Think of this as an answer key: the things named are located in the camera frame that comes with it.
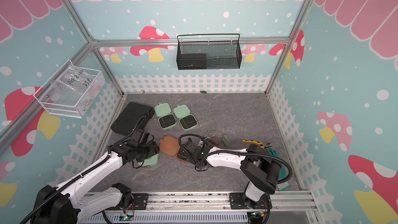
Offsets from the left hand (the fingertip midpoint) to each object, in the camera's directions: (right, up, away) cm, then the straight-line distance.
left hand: (155, 153), depth 83 cm
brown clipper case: (+7, +3, +6) cm, 10 cm away
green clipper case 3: (-2, -5, 0) cm, 5 cm away
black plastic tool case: (-24, +19, +28) cm, 41 cm away
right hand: (+19, -4, +3) cm, 19 cm away
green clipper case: (+1, +17, +21) cm, 27 cm away
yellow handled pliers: (+62, +3, +8) cm, 62 cm away
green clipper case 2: (+15, +16, +20) cm, 30 cm away
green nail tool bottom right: (+40, +5, +11) cm, 42 cm away
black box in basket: (+20, +52, +7) cm, 56 cm away
